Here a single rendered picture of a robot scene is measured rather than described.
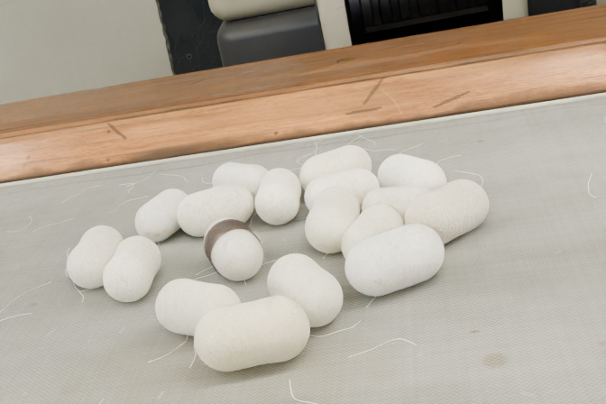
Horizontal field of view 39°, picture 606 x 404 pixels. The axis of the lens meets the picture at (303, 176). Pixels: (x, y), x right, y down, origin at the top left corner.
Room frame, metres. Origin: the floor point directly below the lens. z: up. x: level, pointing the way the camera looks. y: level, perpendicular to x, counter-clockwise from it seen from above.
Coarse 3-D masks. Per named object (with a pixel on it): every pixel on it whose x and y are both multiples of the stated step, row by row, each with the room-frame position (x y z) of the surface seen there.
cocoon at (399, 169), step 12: (396, 156) 0.36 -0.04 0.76; (408, 156) 0.36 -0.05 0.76; (384, 168) 0.36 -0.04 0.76; (396, 168) 0.35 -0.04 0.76; (408, 168) 0.35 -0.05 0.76; (420, 168) 0.34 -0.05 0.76; (432, 168) 0.34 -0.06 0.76; (384, 180) 0.36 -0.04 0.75; (396, 180) 0.35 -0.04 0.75; (408, 180) 0.34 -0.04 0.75; (420, 180) 0.34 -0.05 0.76; (432, 180) 0.34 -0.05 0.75; (444, 180) 0.34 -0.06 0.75
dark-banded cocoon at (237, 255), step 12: (204, 240) 0.33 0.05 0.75; (216, 240) 0.31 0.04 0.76; (228, 240) 0.31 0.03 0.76; (240, 240) 0.31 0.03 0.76; (252, 240) 0.31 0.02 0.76; (216, 252) 0.31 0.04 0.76; (228, 252) 0.31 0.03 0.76; (240, 252) 0.30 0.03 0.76; (252, 252) 0.31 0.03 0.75; (216, 264) 0.31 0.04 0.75; (228, 264) 0.30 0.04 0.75; (240, 264) 0.30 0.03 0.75; (252, 264) 0.30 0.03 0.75; (228, 276) 0.31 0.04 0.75; (240, 276) 0.30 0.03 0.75
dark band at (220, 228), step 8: (216, 224) 0.33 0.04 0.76; (224, 224) 0.32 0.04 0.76; (232, 224) 0.32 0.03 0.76; (240, 224) 0.32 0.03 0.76; (208, 232) 0.32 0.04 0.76; (216, 232) 0.32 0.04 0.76; (224, 232) 0.32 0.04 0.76; (208, 240) 0.32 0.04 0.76; (208, 248) 0.32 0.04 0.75; (208, 256) 0.32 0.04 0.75
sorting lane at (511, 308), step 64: (384, 128) 0.46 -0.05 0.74; (448, 128) 0.44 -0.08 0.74; (512, 128) 0.42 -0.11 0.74; (576, 128) 0.40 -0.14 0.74; (0, 192) 0.49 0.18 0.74; (64, 192) 0.47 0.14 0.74; (128, 192) 0.44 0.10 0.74; (192, 192) 0.42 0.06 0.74; (512, 192) 0.34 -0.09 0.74; (576, 192) 0.33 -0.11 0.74; (0, 256) 0.39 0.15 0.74; (64, 256) 0.37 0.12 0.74; (192, 256) 0.34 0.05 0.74; (320, 256) 0.32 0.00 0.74; (448, 256) 0.30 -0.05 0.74; (512, 256) 0.29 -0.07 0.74; (576, 256) 0.28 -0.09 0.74; (0, 320) 0.32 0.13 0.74; (64, 320) 0.31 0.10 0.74; (128, 320) 0.30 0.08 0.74; (384, 320) 0.26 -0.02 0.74; (448, 320) 0.25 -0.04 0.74; (512, 320) 0.24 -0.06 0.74; (576, 320) 0.24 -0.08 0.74; (0, 384) 0.27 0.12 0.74; (64, 384) 0.26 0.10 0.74; (128, 384) 0.25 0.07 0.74; (192, 384) 0.24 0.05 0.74; (256, 384) 0.24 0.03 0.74; (320, 384) 0.23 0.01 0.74; (384, 384) 0.22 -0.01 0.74; (448, 384) 0.22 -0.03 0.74; (512, 384) 0.21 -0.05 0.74; (576, 384) 0.20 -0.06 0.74
